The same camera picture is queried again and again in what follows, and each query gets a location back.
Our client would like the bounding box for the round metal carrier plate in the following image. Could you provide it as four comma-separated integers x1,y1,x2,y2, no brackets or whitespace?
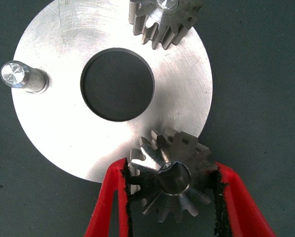
11,0,214,184

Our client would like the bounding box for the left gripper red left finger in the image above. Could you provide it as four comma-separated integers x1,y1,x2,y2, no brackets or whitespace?
84,158,134,237

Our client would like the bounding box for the small steel planetary gear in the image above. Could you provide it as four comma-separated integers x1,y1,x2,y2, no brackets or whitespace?
128,127,219,223
129,0,204,50

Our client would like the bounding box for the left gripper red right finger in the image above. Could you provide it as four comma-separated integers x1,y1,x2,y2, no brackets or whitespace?
210,161,278,237

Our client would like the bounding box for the dark grey table cloth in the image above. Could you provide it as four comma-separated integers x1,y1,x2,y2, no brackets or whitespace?
0,0,295,237

